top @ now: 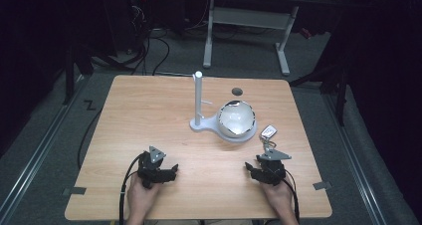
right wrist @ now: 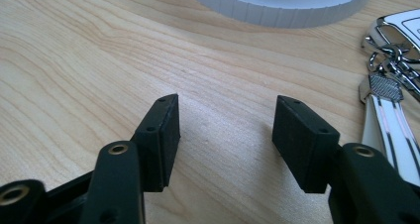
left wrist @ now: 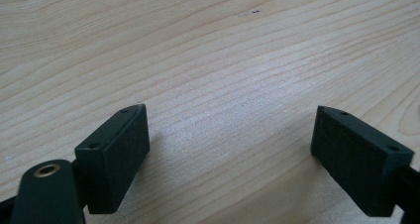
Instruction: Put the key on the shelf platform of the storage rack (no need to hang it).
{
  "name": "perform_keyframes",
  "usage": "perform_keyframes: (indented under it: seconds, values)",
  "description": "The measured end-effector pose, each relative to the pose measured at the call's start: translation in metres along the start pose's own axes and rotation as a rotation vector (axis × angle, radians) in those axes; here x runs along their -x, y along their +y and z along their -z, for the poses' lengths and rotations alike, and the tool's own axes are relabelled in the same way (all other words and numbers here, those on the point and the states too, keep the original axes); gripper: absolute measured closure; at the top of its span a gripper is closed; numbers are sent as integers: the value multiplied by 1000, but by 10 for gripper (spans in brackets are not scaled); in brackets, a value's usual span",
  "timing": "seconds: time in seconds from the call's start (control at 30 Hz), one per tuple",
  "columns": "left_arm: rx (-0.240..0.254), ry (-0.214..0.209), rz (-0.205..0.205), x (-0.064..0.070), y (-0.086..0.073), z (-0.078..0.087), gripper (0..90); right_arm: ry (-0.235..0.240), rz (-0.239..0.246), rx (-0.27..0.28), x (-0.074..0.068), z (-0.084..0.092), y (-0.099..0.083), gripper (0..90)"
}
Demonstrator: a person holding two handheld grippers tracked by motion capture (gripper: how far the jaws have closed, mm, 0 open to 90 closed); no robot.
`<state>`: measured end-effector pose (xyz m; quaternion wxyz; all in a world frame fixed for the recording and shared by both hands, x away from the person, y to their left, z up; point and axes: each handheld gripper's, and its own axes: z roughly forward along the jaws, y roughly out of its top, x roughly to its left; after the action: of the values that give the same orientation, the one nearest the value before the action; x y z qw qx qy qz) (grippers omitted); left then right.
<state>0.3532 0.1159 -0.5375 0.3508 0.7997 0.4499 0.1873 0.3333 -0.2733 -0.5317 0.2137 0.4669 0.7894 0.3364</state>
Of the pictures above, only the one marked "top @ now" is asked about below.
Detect white stand with pole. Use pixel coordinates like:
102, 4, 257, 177
189, 71, 259, 144

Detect person's right hand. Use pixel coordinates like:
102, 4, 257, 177
260, 179, 296, 217

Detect grey tape strip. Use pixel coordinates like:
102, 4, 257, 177
62, 186, 88, 197
312, 180, 333, 191

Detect black floor cables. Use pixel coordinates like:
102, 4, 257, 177
89, 4, 172, 77

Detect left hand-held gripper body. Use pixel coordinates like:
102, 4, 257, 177
136, 145, 171, 190

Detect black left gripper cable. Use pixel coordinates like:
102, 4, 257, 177
118, 152, 147, 225

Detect metal floor rail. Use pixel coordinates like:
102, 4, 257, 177
0, 73, 92, 225
322, 92, 388, 225

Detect wooden desk with white legs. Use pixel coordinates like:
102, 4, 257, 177
201, 0, 343, 78

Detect dark computer tower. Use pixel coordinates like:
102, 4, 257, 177
108, 0, 153, 54

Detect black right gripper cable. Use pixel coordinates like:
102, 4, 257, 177
281, 168, 302, 225

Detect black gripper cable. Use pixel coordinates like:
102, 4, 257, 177
118, 152, 147, 225
281, 168, 302, 225

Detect silver car key with ring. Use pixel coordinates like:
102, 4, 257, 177
259, 123, 279, 154

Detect white bowl with dark rim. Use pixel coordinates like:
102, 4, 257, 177
216, 100, 258, 139

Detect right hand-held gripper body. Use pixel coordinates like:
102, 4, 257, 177
255, 147, 293, 187

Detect person's left hand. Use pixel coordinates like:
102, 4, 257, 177
126, 174, 161, 217

